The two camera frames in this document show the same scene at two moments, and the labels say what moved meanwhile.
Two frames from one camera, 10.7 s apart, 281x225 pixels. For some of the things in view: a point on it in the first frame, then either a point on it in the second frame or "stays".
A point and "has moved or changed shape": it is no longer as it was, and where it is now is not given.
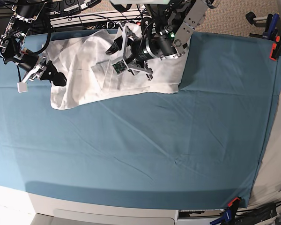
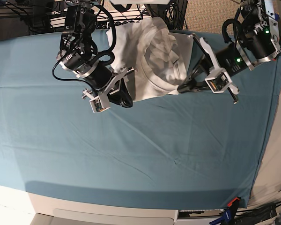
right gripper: x=137 y=53 → x=227 y=61
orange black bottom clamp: x=234 y=204 stays
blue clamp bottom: x=227 y=216 stays
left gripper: x=28 y=63 → x=103 y=81
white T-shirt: x=82 y=59 has moved or changed shape
